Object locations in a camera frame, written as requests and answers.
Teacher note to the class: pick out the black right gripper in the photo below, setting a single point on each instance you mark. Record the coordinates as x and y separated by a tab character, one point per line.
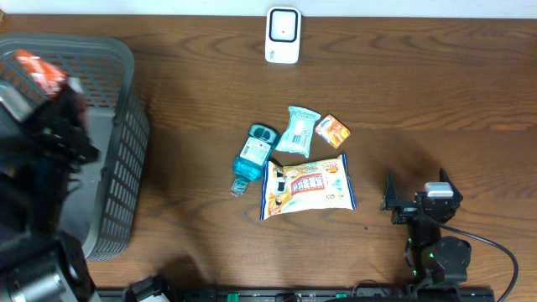
405	209

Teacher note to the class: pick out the yellow snack bag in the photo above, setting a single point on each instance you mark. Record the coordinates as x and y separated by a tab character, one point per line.
323	184

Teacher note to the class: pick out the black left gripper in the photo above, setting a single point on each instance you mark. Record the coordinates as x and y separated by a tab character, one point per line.
50	135

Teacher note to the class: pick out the mint green wipes pack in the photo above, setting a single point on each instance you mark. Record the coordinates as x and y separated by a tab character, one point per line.
296	139

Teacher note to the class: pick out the small orange carton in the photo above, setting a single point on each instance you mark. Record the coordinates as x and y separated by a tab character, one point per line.
332	131

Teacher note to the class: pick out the white barcode scanner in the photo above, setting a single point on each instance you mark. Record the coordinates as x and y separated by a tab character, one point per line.
282	36

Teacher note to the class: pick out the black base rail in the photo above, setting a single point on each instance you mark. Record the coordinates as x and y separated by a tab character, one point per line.
366	293

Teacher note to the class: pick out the grey plastic basket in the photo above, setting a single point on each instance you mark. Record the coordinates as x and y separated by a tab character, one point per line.
101	208

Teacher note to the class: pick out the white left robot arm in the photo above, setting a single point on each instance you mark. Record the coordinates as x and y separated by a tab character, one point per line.
69	187

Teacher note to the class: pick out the teal mouthwash bottle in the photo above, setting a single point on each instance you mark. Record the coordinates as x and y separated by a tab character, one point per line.
249	165

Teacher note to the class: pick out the red chocolate bar wrapper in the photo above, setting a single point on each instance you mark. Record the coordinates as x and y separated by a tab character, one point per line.
49	78

